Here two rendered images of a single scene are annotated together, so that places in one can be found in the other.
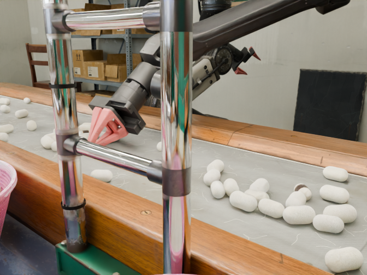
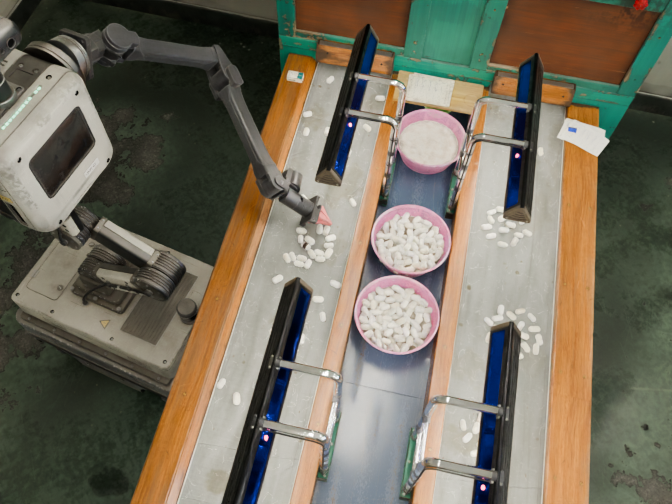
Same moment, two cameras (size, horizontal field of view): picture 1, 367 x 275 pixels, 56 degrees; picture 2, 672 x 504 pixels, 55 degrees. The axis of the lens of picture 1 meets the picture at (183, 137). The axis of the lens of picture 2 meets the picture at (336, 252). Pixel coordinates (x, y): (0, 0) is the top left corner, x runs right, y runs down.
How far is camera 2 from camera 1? 2.35 m
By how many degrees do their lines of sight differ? 90
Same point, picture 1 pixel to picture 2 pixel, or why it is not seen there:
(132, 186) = (350, 191)
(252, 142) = (280, 164)
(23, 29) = not seen: outside the picture
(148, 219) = (380, 165)
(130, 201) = (373, 175)
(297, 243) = (360, 138)
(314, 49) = not seen: outside the picture
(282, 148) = (284, 151)
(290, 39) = not seen: outside the picture
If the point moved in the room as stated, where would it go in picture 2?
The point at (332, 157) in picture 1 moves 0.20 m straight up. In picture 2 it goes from (289, 132) to (287, 94)
